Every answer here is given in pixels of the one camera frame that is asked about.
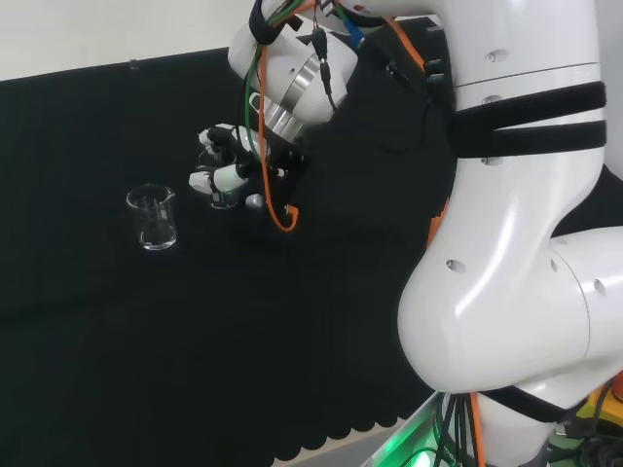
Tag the yellow stop button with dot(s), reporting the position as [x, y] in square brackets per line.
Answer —
[598, 408]

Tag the clear glass beaker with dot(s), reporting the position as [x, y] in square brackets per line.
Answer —
[156, 233]
[224, 202]

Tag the small clear clip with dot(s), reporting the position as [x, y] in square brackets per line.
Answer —
[134, 63]

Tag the black bench cloth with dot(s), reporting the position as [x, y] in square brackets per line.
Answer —
[146, 340]

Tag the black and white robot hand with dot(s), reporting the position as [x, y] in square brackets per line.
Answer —
[229, 177]

